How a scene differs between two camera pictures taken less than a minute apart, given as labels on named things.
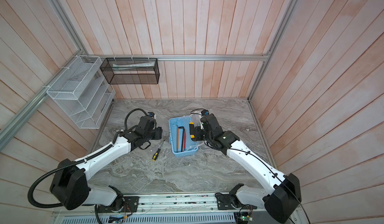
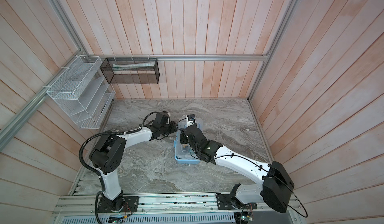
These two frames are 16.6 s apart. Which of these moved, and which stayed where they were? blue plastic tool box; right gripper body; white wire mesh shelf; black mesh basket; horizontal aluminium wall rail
Moved: right gripper body; blue plastic tool box
Stayed: white wire mesh shelf; horizontal aluminium wall rail; black mesh basket
